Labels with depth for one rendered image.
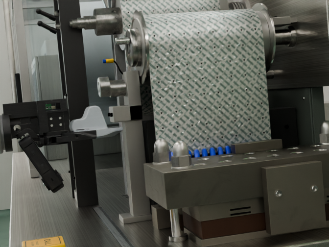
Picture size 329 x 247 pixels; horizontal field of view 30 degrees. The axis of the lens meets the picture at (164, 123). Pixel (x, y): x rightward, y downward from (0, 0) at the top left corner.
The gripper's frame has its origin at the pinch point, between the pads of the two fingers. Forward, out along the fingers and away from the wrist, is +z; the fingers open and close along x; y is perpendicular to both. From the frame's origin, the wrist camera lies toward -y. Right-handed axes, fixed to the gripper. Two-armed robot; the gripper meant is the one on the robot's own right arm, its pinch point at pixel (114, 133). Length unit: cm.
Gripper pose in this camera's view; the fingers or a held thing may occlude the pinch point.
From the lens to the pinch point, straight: 115.7
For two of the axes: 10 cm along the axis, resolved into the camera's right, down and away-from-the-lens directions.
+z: 9.7, -1.0, 2.3
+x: -2.4, -0.1, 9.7
